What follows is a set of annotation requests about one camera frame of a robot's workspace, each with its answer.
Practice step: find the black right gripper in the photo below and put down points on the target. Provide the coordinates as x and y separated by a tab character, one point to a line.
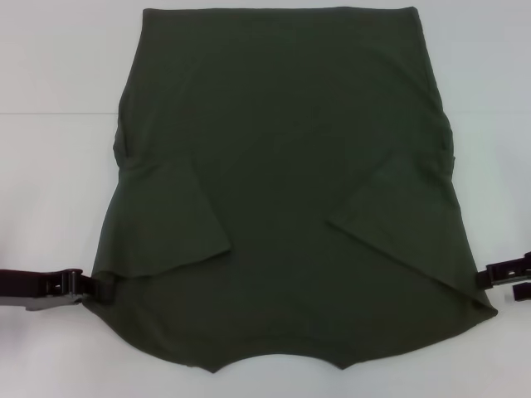
510	271

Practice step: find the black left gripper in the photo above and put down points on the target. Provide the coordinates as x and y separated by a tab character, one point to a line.
25	284

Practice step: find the dark green t-shirt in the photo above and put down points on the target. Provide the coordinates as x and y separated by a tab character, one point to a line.
269	166

